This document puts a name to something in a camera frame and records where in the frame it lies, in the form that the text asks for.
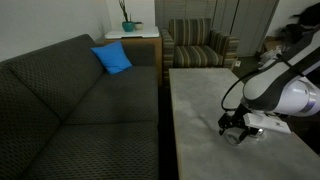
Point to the round silver lid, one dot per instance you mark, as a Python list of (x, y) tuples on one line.
[(232, 138)]

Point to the dark grey sofa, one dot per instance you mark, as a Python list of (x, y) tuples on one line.
[(58, 122)]

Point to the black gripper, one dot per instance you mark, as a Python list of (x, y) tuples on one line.
[(236, 120)]

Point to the blue cushion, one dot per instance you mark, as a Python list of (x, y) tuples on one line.
[(113, 57)]

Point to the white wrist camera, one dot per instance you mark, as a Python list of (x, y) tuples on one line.
[(264, 122)]

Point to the silver tin with candle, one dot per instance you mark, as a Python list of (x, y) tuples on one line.
[(258, 134)]

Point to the striped armchair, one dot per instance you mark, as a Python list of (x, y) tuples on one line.
[(192, 43)]

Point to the wooden side table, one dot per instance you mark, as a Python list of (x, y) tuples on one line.
[(144, 70)]

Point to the dark clutter pile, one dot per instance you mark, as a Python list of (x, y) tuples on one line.
[(291, 21)]

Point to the small white plant pot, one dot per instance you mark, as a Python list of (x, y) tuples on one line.
[(138, 25)]

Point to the teal plant pot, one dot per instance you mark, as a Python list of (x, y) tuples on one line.
[(127, 24)]

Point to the grey top coffee table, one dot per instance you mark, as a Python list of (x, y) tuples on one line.
[(198, 99)]

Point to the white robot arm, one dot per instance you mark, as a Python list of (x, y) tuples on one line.
[(281, 87)]

